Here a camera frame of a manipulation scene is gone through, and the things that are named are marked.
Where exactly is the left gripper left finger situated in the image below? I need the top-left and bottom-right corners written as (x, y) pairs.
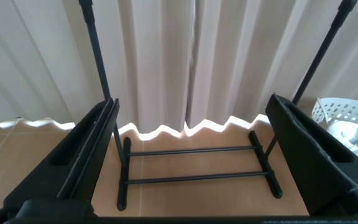
top-left (3, 98), bottom-right (121, 218)

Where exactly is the white curtain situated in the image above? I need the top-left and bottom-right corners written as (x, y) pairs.
top-left (0, 0), bottom-right (358, 134)

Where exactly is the white printed t-shirt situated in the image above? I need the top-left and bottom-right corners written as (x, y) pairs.
top-left (326, 120), bottom-right (358, 172)

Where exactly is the black clothes rack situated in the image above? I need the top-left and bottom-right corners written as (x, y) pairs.
top-left (78, 0), bottom-right (358, 212)

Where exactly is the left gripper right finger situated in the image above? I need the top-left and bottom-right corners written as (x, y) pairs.
top-left (265, 93), bottom-right (358, 217)

